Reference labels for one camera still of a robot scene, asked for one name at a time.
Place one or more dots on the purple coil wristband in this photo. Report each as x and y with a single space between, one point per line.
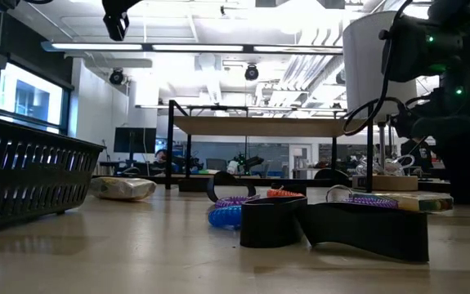
232 201
371 202

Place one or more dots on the orange coil wristband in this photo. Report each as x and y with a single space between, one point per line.
283 193

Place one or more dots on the blue coil wristband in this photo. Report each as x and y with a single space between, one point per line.
224 217

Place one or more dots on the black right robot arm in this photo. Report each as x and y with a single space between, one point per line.
422 53

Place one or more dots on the black background robot arm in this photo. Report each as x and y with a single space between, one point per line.
251 162

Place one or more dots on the long ceiling light fixture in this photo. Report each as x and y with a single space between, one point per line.
95 47

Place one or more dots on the black ceiling spotlight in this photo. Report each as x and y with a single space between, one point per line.
116 77
251 72

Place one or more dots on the crumpled clear plastic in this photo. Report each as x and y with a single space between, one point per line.
394 166

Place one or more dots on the large window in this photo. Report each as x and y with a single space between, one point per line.
30 96

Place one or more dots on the black monitor screen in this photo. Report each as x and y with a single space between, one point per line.
134 141

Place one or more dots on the person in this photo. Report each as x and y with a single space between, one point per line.
161 156

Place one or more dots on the white shade table lamp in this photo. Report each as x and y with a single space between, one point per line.
365 61

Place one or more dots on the wooden shelf with black legs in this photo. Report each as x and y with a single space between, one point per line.
259 126

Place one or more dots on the black slotted plastic basket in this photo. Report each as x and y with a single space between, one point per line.
22 183

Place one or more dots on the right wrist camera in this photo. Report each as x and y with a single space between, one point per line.
414 122

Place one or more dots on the black aluminium rig frame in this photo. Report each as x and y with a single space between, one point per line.
144 180

